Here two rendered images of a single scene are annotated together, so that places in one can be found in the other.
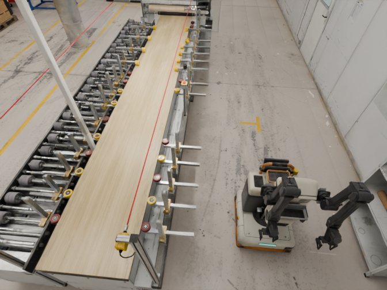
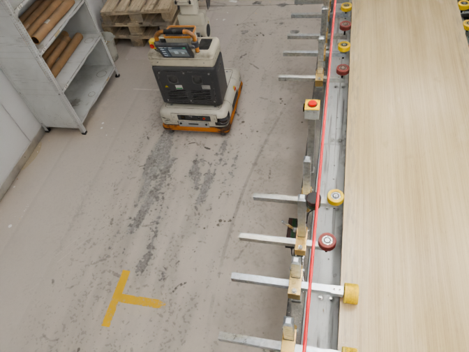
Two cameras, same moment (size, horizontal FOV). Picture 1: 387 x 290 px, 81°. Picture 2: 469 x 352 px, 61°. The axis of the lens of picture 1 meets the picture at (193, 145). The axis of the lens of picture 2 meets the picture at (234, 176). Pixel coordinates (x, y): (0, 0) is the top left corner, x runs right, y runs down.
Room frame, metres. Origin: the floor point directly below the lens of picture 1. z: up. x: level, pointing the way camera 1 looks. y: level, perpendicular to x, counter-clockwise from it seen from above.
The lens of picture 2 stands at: (3.89, 0.10, 2.53)
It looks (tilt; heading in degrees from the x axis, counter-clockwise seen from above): 51 degrees down; 196
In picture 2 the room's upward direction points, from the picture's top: 12 degrees counter-clockwise
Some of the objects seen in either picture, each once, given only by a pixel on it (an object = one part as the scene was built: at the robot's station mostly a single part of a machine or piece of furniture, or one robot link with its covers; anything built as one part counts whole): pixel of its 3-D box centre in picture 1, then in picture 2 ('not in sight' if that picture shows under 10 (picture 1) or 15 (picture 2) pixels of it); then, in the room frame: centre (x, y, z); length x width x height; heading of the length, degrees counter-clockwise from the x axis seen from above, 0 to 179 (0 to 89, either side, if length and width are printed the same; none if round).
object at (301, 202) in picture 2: (188, 80); (301, 226); (2.94, 0.09, 0.93); 0.04 x 0.04 x 0.48; 86
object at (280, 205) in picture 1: (281, 205); not in sight; (0.72, -0.60, 1.40); 0.11 x 0.06 x 0.43; 85
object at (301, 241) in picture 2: not in sight; (301, 239); (2.97, 0.09, 0.85); 0.14 x 0.06 x 0.05; 176
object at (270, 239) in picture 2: (193, 84); (284, 242); (2.98, 0.01, 0.84); 0.43 x 0.03 x 0.04; 86
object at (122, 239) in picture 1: (142, 263); not in sight; (0.39, 0.32, 1.20); 0.15 x 0.12 x 1.00; 176
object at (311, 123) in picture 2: (184, 102); (310, 145); (2.43, 0.13, 0.93); 0.05 x 0.05 x 0.45; 86
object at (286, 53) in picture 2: (179, 163); (314, 54); (1.48, 0.15, 0.83); 0.43 x 0.03 x 0.04; 86
